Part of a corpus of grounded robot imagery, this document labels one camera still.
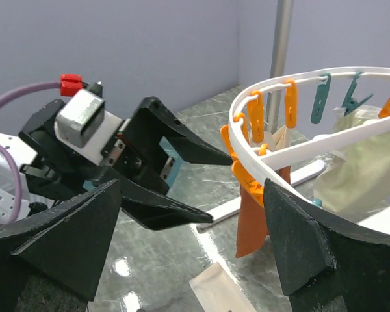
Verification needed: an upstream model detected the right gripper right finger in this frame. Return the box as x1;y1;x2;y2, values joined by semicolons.
264;179;390;311

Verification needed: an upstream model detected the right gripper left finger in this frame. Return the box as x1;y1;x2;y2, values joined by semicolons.
0;181;122;311

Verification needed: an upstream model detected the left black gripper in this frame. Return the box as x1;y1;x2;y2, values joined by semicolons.
18;97;233;231

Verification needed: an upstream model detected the grey underwear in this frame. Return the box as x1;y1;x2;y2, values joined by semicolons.
189;263;256;312

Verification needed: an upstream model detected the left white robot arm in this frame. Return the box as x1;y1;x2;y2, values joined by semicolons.
0;90;232;230

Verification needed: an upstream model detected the orange underwear on left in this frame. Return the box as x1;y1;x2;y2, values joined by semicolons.
234;126;293;259

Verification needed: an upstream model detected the cream underwear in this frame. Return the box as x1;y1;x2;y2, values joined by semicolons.
311;105;390;222

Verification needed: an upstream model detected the white metal drying rack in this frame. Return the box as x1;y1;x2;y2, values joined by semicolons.
196;0;326;233

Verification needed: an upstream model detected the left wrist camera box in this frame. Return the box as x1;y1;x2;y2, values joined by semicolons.
54;89;123;165

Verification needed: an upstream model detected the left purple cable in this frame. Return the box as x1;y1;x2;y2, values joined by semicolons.
0;73;85;225

